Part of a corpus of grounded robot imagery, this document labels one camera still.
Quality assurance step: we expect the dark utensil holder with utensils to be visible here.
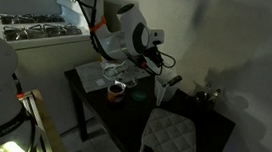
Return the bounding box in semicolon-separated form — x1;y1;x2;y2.
192;86;223;112

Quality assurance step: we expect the grey quilted pot holder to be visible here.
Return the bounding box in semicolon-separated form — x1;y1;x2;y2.
139;106;202;152

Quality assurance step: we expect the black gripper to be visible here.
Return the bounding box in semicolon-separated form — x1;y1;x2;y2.
137;44;187;89

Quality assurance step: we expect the small clear plastic packet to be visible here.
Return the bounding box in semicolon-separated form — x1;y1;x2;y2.
95;77;107;87

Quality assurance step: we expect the green round lid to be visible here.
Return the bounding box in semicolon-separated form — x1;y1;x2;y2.
130;90;148;103

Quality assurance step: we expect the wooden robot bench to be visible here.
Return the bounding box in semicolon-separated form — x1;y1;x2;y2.
12;87;77;152

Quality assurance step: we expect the white kitchen stove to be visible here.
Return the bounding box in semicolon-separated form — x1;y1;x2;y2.
0;0;105;136

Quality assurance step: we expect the black side table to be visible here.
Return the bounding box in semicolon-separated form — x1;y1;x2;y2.
56;66;241;152

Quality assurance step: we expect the grey woven placemat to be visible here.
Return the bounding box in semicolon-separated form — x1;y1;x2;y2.
72;53;152;100

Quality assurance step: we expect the small clear glass bowl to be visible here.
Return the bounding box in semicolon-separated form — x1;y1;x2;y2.
126;77;139;89

